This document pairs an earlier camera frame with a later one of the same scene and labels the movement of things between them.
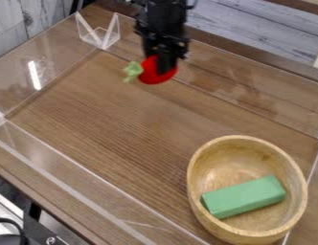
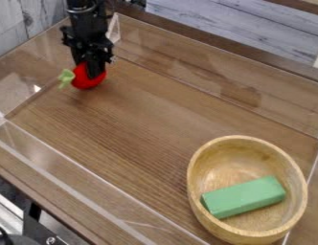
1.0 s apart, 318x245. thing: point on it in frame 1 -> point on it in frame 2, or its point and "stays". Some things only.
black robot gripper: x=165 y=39 -> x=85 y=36
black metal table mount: x=37 y=233 stays
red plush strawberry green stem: x=148 y=72 -> x=80 y=77
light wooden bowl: x=232 y=161 stays
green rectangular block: x=244 y=197 stays
